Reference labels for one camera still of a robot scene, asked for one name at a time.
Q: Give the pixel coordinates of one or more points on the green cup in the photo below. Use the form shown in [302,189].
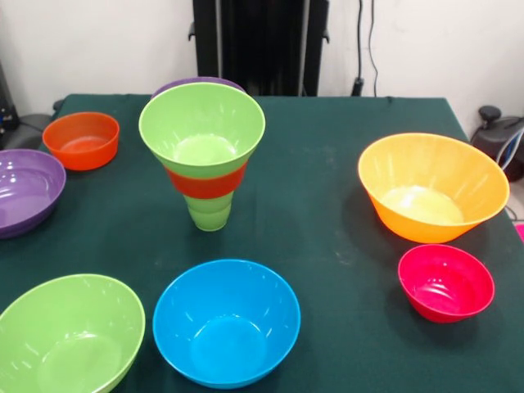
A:
[209,215]

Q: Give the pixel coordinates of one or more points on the small green bowl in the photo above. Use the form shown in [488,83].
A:
[200,118]

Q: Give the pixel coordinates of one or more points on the red-orange bowl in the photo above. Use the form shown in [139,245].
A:
[82,143]
[204,186]

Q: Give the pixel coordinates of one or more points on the large orange bowl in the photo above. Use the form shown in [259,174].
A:
[430,192]

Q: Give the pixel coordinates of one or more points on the blue bowl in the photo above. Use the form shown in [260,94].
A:
[227,327]

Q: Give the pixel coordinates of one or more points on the purple bowl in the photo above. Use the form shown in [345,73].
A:
[196,80]
[24,192]

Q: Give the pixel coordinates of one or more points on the black pedestal column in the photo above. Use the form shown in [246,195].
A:
[262,37]

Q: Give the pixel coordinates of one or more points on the large green bowl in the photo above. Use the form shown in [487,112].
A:
[69,335]

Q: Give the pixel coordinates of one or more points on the dark green table cloth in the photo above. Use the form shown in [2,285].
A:
[307,229]

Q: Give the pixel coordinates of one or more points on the pink bowl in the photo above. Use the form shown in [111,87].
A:
[446,286]

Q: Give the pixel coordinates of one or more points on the black grey base foot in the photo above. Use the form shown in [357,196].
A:
[24,131]
[495,139]

